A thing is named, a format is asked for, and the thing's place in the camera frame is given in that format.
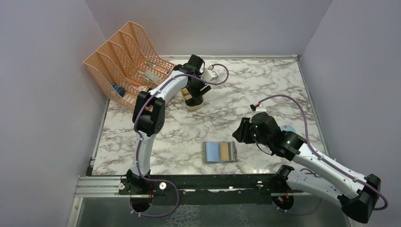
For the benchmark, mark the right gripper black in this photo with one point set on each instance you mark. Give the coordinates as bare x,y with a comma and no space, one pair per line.
241,134

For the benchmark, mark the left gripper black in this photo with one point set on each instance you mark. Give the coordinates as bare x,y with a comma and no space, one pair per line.
196,93

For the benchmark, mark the gold credit card black stripe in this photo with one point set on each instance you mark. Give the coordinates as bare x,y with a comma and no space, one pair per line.
225,151

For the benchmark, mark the grey leather card holder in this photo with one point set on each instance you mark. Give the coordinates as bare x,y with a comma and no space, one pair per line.
211,152

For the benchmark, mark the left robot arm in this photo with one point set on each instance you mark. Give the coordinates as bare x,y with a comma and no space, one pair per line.
150,110

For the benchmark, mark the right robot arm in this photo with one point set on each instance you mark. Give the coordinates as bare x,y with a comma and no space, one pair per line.
354,193

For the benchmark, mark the stack of credit cards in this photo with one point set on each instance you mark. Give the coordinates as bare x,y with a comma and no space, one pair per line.
185,93

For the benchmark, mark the beige oval tray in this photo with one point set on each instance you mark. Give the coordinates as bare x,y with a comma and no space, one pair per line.
194,104

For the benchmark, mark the white tube in organizer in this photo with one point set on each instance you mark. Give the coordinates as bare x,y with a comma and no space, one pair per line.
151,76

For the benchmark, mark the orange plastic file organizer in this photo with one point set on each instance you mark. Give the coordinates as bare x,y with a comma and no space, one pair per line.
119,60

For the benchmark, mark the blue item in organizer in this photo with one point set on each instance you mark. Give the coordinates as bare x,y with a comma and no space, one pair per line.
120,90

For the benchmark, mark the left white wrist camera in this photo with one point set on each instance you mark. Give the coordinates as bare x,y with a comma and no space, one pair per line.
209,75

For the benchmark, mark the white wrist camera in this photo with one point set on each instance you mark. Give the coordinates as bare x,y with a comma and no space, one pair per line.
257,108
209,75

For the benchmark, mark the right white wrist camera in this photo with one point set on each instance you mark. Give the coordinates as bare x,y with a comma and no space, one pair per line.
257,108

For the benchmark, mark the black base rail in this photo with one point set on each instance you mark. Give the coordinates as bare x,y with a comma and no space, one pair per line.
169,190

